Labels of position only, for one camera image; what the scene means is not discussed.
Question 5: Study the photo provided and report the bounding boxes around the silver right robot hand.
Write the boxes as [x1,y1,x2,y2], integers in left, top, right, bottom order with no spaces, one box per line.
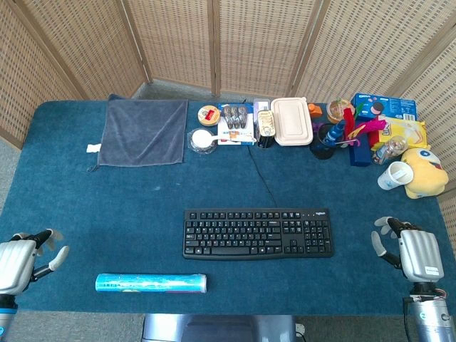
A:
[370,217,445,284]

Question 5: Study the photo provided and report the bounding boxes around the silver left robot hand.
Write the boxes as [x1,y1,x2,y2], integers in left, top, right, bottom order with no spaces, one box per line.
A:
[0,229,70,295]

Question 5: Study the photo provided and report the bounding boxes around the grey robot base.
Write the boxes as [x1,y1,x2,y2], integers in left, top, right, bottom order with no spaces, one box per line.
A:
[141,313,306,342]

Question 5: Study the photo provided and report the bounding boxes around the yellow plush toy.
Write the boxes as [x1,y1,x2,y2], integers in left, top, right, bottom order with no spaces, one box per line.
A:
[400,147,450,200]

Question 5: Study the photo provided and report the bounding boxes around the white paper cup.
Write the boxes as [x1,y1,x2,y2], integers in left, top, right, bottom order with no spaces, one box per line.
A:
[377,161,415,191]

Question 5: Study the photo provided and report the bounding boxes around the clear glass jar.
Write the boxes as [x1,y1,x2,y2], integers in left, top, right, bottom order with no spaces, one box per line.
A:
[372,135,408,165]

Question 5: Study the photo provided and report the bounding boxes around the dark blue rectangular box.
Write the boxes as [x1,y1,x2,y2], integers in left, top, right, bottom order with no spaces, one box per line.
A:
[348,138,373,167]

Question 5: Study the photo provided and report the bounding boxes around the yellow snack bag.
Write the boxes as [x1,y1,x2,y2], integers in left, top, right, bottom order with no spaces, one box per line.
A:
[369,115,428,150]

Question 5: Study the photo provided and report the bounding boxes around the blue cylindrical tube package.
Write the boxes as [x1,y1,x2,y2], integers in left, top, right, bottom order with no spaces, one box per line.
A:
[95,273,208,294]

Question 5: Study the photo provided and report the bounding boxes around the colourful feather shuttlecock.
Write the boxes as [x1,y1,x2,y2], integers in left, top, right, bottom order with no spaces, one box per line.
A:
[334,108,387,147]

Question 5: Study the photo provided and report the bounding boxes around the blue table cloth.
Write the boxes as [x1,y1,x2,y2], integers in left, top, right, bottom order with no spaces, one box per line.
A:
[0,93,456,316]

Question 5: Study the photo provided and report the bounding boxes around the blue plastic bottle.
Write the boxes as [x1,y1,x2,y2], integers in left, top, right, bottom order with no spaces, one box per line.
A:
[323,120,346,147]

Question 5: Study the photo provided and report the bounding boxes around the black mesh pen holder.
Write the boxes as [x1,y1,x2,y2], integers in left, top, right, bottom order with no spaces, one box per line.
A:
[309,123,338,160]

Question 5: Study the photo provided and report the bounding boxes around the blue Oreo cookie box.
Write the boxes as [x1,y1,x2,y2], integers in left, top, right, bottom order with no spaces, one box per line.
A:
[351,93,418,122]

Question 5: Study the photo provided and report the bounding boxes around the black computer keyboard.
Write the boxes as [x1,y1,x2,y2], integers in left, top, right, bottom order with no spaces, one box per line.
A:
[182,208,335,261]

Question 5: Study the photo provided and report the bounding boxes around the clear round fruit cup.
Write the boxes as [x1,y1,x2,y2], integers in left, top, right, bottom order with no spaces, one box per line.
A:
[326,99,356,125]

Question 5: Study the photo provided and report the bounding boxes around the grey microfibre towel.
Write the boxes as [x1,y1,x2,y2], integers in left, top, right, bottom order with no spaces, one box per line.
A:
[97,93,189,167]

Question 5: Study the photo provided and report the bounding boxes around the beige plastic lunch box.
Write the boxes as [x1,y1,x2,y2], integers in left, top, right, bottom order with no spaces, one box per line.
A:
[270,96,314,147]

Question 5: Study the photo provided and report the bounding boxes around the sardine tin can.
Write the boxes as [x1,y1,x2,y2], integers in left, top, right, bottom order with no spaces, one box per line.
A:
[256,110,277,137]

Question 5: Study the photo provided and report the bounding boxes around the clear box with purple label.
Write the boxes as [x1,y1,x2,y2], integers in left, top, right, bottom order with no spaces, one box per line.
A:
[253,98,273,114]

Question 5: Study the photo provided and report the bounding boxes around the white lid clear jar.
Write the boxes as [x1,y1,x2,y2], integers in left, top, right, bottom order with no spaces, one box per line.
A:
[187,128,218,155]

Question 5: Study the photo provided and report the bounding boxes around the round tin with red label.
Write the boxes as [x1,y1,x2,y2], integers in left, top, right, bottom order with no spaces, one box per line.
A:
[197,105,222,127]

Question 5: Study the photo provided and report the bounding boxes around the bamboo folding screen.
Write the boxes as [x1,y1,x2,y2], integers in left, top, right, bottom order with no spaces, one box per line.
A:
[0,0,456,257]

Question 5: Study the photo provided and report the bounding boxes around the black keyboard cable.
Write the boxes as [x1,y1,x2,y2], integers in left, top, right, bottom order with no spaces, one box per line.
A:
[243,98,279,210]

